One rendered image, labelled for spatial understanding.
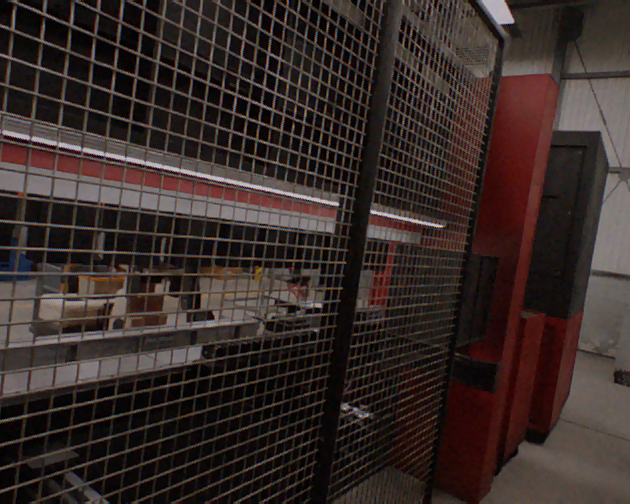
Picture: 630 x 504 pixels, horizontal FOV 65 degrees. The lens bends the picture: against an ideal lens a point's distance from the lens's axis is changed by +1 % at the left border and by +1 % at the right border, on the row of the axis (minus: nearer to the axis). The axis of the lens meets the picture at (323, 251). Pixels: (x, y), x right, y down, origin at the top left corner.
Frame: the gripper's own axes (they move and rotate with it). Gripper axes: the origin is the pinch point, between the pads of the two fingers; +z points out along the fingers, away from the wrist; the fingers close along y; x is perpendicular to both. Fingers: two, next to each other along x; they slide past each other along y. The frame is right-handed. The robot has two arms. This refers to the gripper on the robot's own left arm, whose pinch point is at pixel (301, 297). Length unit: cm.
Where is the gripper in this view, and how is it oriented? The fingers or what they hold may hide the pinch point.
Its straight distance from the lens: 228.8
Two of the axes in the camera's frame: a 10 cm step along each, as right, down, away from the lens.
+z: 2.5, 9.4, -2.2
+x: -7.7, 3.4, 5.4
